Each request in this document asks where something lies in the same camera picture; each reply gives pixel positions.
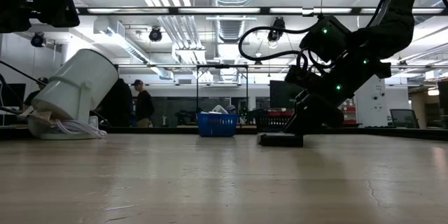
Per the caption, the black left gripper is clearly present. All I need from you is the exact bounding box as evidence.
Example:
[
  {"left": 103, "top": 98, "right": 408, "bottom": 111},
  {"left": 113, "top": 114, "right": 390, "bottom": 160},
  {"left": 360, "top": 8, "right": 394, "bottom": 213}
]
[{"left": 0, "top": 0, "right": 81, "bottom": 34}]

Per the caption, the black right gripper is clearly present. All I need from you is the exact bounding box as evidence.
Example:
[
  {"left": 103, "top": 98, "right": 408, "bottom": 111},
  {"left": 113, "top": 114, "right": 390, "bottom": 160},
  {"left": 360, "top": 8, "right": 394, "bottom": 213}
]
[{"left": 285, "top": 50, "right": 391, "bottom": 136}]

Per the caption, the black LCD display module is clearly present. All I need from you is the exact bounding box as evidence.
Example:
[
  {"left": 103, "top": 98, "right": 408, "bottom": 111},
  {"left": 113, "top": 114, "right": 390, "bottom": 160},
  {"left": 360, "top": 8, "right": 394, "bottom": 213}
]
[{"left": 257, "top": 132, "right": 305, "bottom": 148}]

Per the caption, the shelf with red bins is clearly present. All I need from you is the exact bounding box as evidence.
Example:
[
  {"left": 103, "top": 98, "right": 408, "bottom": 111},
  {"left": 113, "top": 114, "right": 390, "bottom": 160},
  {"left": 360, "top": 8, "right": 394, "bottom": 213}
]
[{"left": 341, "top": 97, "right": 358, "bottom": 127}]

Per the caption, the red storage crate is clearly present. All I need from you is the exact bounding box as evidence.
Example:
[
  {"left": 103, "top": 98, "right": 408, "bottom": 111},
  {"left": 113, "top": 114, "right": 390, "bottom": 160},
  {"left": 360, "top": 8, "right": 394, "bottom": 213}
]
[{"left": 267, "top": 110, "right": 295, "bottom": 118}]

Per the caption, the black computer monitor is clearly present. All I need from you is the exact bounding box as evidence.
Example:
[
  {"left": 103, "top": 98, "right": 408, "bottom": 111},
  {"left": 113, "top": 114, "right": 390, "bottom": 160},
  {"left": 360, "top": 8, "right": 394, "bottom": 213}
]
[
  {"left": 269, "top": 80, "right": 302, "bottom": 111},
  {"left": 0, "top": 83, "right": 27, "bottom": 108}
]

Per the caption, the black plastic bin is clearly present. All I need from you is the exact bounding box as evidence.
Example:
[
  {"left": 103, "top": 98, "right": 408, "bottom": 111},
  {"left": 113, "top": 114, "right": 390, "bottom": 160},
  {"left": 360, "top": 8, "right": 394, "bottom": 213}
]
[{"left": 252, "top": 111, "right": 297, "bottom": 133}]

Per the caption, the white pillar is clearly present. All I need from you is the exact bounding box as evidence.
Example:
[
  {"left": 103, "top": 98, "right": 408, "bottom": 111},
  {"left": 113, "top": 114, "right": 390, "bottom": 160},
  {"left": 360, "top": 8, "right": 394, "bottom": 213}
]
[{"left": 356, "top": 76, "right": 389, "bottom": 128}]

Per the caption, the white cylindrical appliance on stand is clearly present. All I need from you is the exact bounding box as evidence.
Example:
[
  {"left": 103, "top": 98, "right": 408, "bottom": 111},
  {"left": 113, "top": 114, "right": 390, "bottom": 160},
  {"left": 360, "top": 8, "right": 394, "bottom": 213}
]
[{"left": 29, "top": 48, "right": 120, "bottom": 140}]

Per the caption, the blue plastic bin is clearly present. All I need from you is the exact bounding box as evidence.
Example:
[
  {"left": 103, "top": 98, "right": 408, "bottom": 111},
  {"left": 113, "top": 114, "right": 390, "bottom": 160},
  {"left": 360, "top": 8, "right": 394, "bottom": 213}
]
[{"left": 196, "top": 112, "right": 240, "bottom": 138}]

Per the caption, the black overhead beam with lights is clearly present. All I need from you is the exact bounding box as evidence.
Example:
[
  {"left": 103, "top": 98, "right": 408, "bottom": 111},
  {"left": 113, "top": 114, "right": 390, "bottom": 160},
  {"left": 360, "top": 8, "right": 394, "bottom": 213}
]
[{"left": 76, "top": 6, "right": 448, "bottom": 16}]

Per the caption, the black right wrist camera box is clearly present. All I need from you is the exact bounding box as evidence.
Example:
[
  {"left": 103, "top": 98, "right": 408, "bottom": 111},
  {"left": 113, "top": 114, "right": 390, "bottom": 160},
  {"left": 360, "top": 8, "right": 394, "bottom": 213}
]
[{"left": 300, "top": 14, "right": 351, "bottom": 63}]

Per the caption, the black aluminium table frame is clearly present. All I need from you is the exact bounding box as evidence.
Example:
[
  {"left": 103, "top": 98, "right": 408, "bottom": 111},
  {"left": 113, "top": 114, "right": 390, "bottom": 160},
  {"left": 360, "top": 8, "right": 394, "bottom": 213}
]
[{"left": 0, "top": 124, "right": 448, "bottom": 141}]

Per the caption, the black overhead camera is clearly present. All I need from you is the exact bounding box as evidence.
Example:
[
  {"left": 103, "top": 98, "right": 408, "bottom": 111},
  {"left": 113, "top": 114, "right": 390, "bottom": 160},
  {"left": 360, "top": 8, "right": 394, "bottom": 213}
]
[{"left": 267, "top": 16, "right": 286, "bottom": 43}]

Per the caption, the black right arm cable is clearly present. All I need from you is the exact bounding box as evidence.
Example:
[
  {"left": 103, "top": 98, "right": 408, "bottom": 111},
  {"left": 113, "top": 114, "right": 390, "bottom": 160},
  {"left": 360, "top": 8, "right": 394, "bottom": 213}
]
[{"left": 238, "top": 25, "right": 311, "bottom": 62}]

